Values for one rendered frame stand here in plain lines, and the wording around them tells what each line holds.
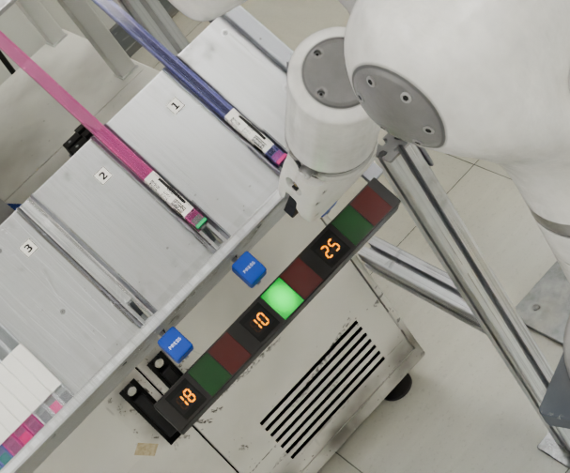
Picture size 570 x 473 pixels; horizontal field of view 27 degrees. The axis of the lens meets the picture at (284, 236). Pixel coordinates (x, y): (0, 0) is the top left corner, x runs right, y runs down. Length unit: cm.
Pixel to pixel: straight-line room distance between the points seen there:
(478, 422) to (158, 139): 83
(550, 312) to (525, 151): 130
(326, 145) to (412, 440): 101
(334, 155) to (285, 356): 79
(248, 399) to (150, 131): 58
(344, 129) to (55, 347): 44
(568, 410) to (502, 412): 94
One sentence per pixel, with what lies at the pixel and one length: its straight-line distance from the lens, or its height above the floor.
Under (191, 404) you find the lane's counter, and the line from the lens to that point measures 122.
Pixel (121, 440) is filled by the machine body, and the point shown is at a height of 40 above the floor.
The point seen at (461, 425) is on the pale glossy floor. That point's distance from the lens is 191.
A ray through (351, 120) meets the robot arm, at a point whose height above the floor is 92.
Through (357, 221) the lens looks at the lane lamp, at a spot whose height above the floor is 66.
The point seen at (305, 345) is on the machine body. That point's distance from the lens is 177.
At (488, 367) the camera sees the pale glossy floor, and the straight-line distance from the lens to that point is 195.
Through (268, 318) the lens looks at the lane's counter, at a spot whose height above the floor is 66.
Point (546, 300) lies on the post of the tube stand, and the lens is 198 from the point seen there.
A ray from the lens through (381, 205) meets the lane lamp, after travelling 127.
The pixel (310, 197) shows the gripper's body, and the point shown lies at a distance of 110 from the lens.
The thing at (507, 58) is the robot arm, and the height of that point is 107.
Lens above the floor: 144
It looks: 37 degrees down
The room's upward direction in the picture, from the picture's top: 37 degrees counter-clockwise
